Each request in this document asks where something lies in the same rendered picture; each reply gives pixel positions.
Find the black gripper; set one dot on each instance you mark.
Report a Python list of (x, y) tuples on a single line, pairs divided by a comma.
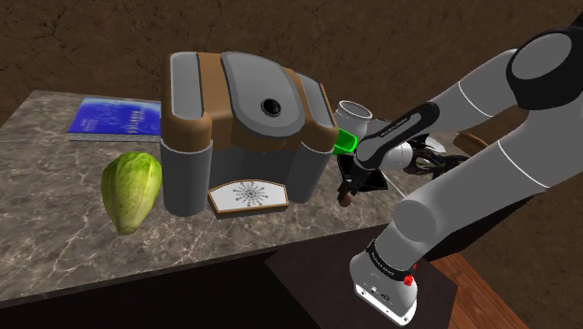
[(362, 177)]

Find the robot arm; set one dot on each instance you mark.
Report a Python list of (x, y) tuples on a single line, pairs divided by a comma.
[(455, 205)]

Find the green cup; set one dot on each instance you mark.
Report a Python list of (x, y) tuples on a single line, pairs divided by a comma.
[(345, 142)]

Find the white ceramic jug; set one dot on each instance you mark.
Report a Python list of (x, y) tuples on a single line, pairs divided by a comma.
[(356, 119)]

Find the dark brown spiky figure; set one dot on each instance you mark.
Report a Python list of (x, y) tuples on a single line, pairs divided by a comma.
[(432, 159)]

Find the dark robot stand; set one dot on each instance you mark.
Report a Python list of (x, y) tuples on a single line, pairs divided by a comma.
[(319, 282)]

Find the brown curved wooden object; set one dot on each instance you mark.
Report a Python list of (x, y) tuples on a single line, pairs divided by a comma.
[(471, 142)]

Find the grey and brown coffee machine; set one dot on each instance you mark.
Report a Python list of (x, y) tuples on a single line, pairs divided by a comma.
[(246, 123)]

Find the green lettuce head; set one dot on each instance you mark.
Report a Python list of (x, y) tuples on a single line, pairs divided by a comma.
[(130, 187)]

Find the blue book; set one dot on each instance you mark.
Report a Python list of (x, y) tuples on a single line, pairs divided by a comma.
[(114, 119)]

